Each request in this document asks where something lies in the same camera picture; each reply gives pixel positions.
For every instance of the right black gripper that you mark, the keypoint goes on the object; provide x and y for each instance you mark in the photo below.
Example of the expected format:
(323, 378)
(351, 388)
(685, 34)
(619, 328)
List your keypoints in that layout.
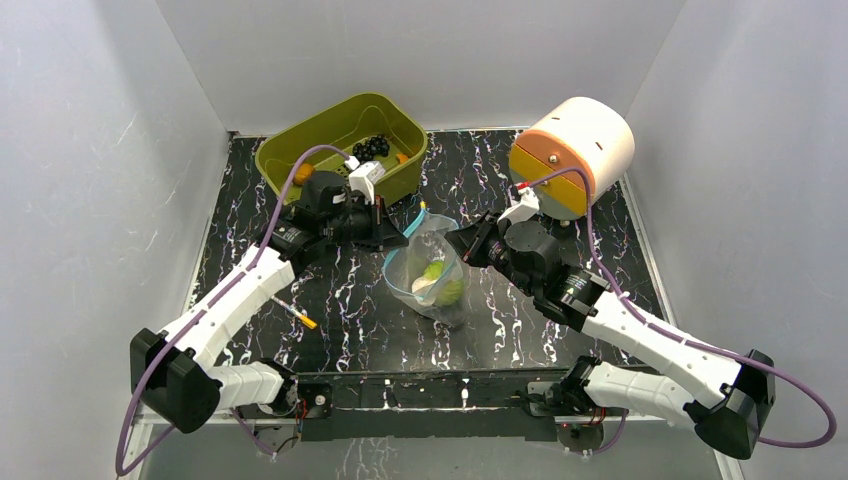
(481, 240)

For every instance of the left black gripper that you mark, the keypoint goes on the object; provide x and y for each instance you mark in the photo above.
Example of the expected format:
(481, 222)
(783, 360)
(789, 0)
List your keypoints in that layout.
(381, 237)

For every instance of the green cabbage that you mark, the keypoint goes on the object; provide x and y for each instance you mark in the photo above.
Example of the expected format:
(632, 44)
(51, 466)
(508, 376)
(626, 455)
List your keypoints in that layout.
(452, 283)

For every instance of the clear zip top bag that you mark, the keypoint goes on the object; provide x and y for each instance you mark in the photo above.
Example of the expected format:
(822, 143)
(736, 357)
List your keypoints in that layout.
(427, 243)

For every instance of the white mushroom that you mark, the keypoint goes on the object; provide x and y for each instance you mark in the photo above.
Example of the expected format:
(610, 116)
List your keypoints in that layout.
(424, 286)

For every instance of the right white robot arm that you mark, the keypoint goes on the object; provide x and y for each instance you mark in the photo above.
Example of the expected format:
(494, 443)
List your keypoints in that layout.
(724, 401)

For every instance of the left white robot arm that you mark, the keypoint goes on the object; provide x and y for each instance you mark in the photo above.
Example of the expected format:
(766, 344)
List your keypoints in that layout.
(174, 371)

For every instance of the black grape bunch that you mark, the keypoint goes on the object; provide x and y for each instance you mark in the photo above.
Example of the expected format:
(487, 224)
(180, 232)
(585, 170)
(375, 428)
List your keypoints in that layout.
(371, 149)

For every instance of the orange fruit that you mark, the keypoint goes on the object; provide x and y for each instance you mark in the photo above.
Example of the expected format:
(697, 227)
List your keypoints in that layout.
(304, 172)

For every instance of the olive green plastic basket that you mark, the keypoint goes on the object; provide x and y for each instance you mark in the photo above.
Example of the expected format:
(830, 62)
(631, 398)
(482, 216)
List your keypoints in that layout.
(343, 125)

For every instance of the yellow capped marker pen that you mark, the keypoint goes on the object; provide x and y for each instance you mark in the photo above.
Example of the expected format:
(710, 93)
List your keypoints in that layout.
(299, 315)

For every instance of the round drawer cabinet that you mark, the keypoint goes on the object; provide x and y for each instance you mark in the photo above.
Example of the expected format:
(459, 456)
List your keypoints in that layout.
(580, 132)

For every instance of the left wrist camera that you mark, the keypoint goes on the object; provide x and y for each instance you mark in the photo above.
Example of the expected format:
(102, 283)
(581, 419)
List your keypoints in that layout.
(363, 176)

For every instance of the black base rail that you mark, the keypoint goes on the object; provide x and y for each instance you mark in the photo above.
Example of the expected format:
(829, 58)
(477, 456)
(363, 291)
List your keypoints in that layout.
(522, 403)

